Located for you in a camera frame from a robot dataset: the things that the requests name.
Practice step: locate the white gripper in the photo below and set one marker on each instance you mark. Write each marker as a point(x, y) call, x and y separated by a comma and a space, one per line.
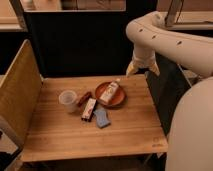
point(143, 57)

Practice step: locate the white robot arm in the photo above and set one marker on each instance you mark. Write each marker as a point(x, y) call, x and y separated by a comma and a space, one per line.
point(190, 143)

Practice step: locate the dark right side panel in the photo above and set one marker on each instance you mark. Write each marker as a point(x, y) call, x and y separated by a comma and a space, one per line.
point(166, 89)

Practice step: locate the orange plate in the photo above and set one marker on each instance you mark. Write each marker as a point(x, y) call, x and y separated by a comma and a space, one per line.
point(118, 97)

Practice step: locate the white bottle on plate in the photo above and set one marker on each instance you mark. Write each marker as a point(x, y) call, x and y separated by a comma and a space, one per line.
point(110, 91)

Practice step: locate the brown snack bar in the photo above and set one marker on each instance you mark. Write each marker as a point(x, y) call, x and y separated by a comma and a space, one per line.
point(85, 97)

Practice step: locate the blue sponge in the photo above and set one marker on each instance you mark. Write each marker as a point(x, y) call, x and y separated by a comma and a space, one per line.
point(101, 118)

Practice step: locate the translucent plastic cup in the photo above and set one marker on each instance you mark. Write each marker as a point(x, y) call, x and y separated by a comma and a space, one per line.
point(68, 99)

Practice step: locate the left wooden side panel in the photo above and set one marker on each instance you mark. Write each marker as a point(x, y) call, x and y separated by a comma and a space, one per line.
point(19, 91)

